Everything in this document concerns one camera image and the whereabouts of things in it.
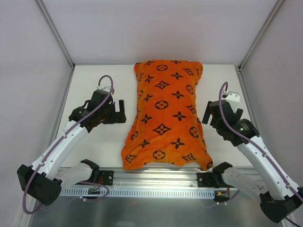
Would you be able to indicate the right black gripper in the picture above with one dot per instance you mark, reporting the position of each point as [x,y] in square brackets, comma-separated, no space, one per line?
[213,115]

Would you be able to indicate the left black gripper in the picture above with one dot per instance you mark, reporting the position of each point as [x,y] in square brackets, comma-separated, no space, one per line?
[113,113]

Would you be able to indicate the orange patterned pillowcase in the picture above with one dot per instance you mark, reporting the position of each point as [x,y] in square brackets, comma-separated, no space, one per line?
[166,128]

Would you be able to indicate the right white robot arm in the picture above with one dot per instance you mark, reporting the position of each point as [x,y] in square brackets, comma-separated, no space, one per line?
[278,195]

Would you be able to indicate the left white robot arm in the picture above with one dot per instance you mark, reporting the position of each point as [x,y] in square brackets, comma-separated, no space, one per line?
[42,179]

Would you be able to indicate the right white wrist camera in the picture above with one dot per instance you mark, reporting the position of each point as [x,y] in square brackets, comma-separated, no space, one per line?
[232,98]

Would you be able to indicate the right aluminium frame post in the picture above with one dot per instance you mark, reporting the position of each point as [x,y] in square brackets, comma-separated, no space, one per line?
[278,4]

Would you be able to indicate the aluminium frame post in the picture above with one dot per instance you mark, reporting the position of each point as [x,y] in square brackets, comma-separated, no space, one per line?
[44,11]
[278,4]

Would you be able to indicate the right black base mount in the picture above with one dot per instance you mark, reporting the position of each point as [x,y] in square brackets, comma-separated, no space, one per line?
[207,179]

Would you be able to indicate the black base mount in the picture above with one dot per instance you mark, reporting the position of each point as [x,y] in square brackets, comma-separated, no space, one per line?
[104,177]
[207,179]

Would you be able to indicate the aluminium mounting rail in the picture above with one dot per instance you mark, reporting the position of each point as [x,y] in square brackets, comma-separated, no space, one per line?
[159,178]

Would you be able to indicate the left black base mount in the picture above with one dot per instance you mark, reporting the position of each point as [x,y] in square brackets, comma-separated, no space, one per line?
[104,177]

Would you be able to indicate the white slotted cable duct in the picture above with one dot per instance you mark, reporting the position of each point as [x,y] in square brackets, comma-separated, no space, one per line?
[140,193]

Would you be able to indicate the left aluminium frame post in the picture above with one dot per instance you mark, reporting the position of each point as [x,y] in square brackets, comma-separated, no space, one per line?
[44,11]

